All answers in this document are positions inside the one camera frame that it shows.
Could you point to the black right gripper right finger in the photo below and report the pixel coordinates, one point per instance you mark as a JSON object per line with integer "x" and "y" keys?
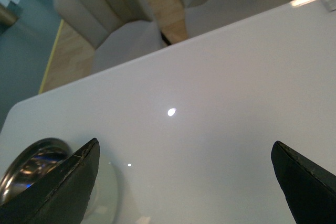
{"x": 309, "y": 189}

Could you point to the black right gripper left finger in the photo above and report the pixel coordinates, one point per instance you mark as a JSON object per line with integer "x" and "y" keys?
{"x": 62, "y": 195}

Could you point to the white electric cooking pot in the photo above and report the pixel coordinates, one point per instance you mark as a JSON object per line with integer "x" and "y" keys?
{"x": 42, "y": 157}

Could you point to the label sticker on table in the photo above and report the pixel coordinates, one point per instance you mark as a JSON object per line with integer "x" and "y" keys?
{"x": 330, "y": 5}

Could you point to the left beige upholstered chair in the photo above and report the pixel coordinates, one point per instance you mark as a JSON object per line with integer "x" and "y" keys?
{"x": 118, "y": 30}

